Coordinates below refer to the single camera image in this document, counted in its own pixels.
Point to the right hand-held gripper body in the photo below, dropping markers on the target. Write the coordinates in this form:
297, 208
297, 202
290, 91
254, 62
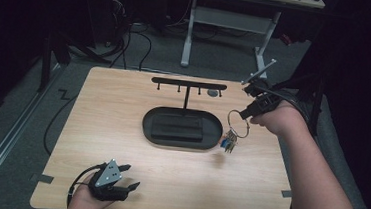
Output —
265, 99

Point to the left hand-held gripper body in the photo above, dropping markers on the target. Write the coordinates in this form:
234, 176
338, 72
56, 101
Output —
109, 175

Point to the black key stand with tray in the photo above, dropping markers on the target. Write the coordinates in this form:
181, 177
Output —
213, 133

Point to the person's right hand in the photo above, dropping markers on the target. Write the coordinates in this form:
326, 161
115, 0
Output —
282, 120

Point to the person's left hand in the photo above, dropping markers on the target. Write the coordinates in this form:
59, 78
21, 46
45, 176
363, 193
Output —
83, 207

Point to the grey round disc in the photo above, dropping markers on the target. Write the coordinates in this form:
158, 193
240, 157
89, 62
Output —
212, 93

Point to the grey tape piece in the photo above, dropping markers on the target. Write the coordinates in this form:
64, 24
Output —
286, 193
43, 178

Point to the desk with white legs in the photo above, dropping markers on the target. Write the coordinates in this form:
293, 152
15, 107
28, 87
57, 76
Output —
230, 19

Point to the dark computer tower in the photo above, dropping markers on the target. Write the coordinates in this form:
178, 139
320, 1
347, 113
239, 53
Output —
119, 12

